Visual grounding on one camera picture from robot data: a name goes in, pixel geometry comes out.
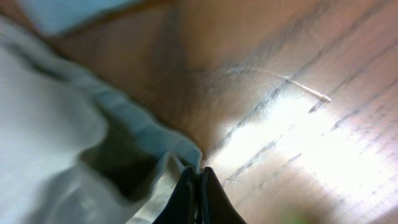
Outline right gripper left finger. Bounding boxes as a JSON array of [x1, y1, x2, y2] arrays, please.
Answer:
[[153, 167, 197, 224]]

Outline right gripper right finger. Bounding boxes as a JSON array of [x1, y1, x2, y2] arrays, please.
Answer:
[[200, 167, 246, 224]]

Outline khaki cargo shorts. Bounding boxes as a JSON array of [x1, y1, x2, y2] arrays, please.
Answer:
[[1, 17, 201, 223]]

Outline light blue cloth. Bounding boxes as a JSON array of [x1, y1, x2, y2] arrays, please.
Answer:
[[18, 0, 143, 36]]

